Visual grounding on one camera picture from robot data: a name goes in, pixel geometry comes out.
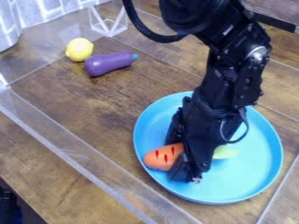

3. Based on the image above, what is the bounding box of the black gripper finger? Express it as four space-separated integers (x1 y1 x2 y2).
165 107 183 144
169 152 202 183

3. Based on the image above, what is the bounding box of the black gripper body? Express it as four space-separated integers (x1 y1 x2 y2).
182 97 249 172

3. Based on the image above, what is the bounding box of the orange toy carrot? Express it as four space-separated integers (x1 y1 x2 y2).
143 143 239 172

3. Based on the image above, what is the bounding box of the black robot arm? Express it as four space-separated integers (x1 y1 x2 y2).
159 0 271 182

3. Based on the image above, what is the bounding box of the blue round tray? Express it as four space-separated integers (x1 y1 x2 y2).
134 92 285 205

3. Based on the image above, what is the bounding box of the purple toy eggplant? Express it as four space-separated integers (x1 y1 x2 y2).
85 51 139 77

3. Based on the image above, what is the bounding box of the clear acrylic front barrier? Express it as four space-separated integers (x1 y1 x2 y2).
0 74 202 224

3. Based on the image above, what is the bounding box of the yellow toy lemon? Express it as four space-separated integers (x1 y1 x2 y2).
66 38 94 62

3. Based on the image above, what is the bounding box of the dark baseboard strip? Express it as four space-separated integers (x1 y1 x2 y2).
255 13 297 33

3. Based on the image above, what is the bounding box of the white checked curtain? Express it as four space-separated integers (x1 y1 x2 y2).
0 0 111 52

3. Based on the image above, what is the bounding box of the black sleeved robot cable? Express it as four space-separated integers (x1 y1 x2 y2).
122 0 189 44

